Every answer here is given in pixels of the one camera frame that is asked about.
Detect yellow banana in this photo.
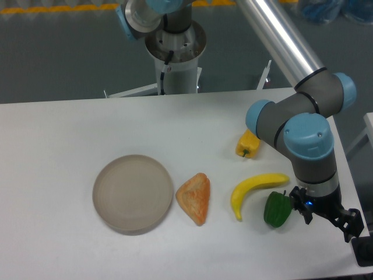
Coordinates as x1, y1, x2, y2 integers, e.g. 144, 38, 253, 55
230, 173, 290, 222

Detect black box at table edge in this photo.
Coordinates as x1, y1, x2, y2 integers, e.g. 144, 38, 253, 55
351, 236, 372, 267

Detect beige round plate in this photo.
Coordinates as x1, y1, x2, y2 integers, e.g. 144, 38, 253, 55
92, 155, 174, 235

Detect black base cable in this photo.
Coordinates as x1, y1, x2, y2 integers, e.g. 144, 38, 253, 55
159, 50, 175, 96

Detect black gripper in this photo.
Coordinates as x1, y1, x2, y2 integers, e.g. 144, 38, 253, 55
289, 186, 364, 243

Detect blue bags in background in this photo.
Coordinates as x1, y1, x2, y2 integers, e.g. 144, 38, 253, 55
297, 0, 372, 25

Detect white metal frame bracket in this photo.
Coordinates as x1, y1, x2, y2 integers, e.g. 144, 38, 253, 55
256, 59, 272, 90

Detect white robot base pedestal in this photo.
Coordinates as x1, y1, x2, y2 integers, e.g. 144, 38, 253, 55
145, 21, 207, 95

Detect orange triangular pastry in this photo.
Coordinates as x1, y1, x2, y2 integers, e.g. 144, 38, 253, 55
175, 173, 210, 226

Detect green pepper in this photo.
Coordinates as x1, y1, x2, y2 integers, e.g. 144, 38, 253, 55
263, 191, 292, 228

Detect yellow pepper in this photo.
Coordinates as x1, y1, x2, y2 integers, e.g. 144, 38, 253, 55
235, 129, 261, 158

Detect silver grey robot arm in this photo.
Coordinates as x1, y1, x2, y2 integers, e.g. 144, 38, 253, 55
115, 1, 364, 242

